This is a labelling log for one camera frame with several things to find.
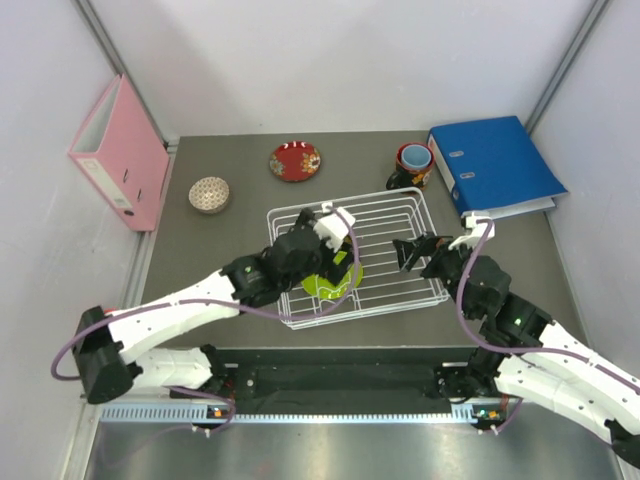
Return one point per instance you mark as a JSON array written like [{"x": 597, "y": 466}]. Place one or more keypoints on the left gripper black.
[{"x": 330, "y": 271}]

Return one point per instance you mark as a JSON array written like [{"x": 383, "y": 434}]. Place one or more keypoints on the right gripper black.
[{"x": 409, "y": 252}]

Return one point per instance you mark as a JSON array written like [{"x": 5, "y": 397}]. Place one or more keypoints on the lime green plate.
[{"x": 350, "y": 285}]

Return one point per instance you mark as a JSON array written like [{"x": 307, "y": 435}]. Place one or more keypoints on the black skull mug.
[{"x": 404, "y": 178}]

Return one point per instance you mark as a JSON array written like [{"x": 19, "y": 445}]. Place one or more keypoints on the red floral bowl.
[{"x": 295, "y": 161}]

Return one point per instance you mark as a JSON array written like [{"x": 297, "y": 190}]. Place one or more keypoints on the light blue cup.
[{"x": 416, "y": 156}]

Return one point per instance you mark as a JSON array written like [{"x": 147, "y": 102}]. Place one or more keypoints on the patterned small bowl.
[{"x": 209, "y": 195}]

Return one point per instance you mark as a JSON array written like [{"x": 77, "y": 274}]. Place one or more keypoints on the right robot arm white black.
[{"x": 524, "y": 352}]

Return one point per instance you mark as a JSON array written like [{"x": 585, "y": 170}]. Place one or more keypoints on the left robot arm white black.
[{"x": 121, "y": 351}]

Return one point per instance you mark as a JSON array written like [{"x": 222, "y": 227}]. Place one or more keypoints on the blue binder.
[{"x": 492, "y": 165}]

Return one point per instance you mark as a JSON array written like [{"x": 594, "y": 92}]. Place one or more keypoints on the pink binder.
[{"x": 120, "y": 153}]

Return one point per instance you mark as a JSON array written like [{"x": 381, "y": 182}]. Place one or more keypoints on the white wire dish rack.
[{"x": 382, "y": 288}]

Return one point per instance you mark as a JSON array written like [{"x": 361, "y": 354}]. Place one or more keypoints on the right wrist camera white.
[{"x": 476, "y": 225}]

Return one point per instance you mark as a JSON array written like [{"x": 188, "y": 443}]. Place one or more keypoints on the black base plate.
[{"x": 345, "y": 380}]

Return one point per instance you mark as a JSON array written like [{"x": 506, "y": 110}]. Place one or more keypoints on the slotted cable duct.
[{"x": 209, "y": 414}]

